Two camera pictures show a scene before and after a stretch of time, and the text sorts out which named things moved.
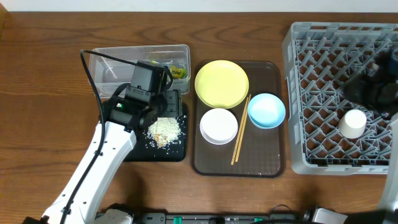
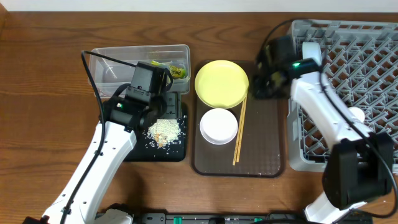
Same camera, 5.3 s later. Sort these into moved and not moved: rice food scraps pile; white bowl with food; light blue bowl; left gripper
Moved: light blue bowl
Not moved: rice food scraps pile; white bowl with food; left gripper
